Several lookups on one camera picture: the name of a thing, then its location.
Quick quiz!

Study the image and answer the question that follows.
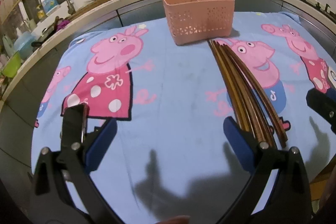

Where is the brown wooden chopstick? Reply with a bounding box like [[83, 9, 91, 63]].
[[212, 40, 266, 144], [224, 51, 277, 148], [207, 40, 253, 132], [223, 46, 288, 148], [215, 42, 271, 144]]

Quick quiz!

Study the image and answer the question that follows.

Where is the blue cartoon pig cloth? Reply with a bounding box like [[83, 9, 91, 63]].
[[31, 12, 335, 223]]

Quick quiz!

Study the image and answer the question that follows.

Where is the green plastic bowl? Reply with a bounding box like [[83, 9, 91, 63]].
[[1, 51, 22, 79]]

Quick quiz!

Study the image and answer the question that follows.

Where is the pink plastic utensil basket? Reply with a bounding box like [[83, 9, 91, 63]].
[[162, 0, 235, 46]]

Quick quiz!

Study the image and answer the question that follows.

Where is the black pan with lid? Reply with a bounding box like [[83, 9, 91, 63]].
[[31, 24, 56, 48]]

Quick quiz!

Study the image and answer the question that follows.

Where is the blue plastic container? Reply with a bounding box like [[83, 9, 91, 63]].
[[14, 31, 36, 60]]

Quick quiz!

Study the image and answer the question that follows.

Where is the blue detergent jug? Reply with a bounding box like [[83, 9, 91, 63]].
[[41, 0, 59, 14]]

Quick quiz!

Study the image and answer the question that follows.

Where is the wooden cutting board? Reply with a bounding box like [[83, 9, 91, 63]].
[[66, 0, 111, 21]]

